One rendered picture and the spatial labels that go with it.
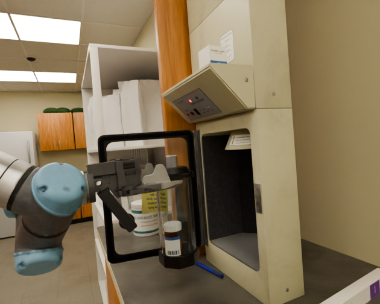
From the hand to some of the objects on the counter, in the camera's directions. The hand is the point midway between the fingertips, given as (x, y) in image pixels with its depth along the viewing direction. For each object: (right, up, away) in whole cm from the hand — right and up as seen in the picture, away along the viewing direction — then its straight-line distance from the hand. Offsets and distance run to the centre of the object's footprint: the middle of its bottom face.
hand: (172, 182), depth 67 cm
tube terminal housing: (+28, -28, +14) cm, 42 cm away
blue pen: (+10, -30, +16) cm, 35 cm away
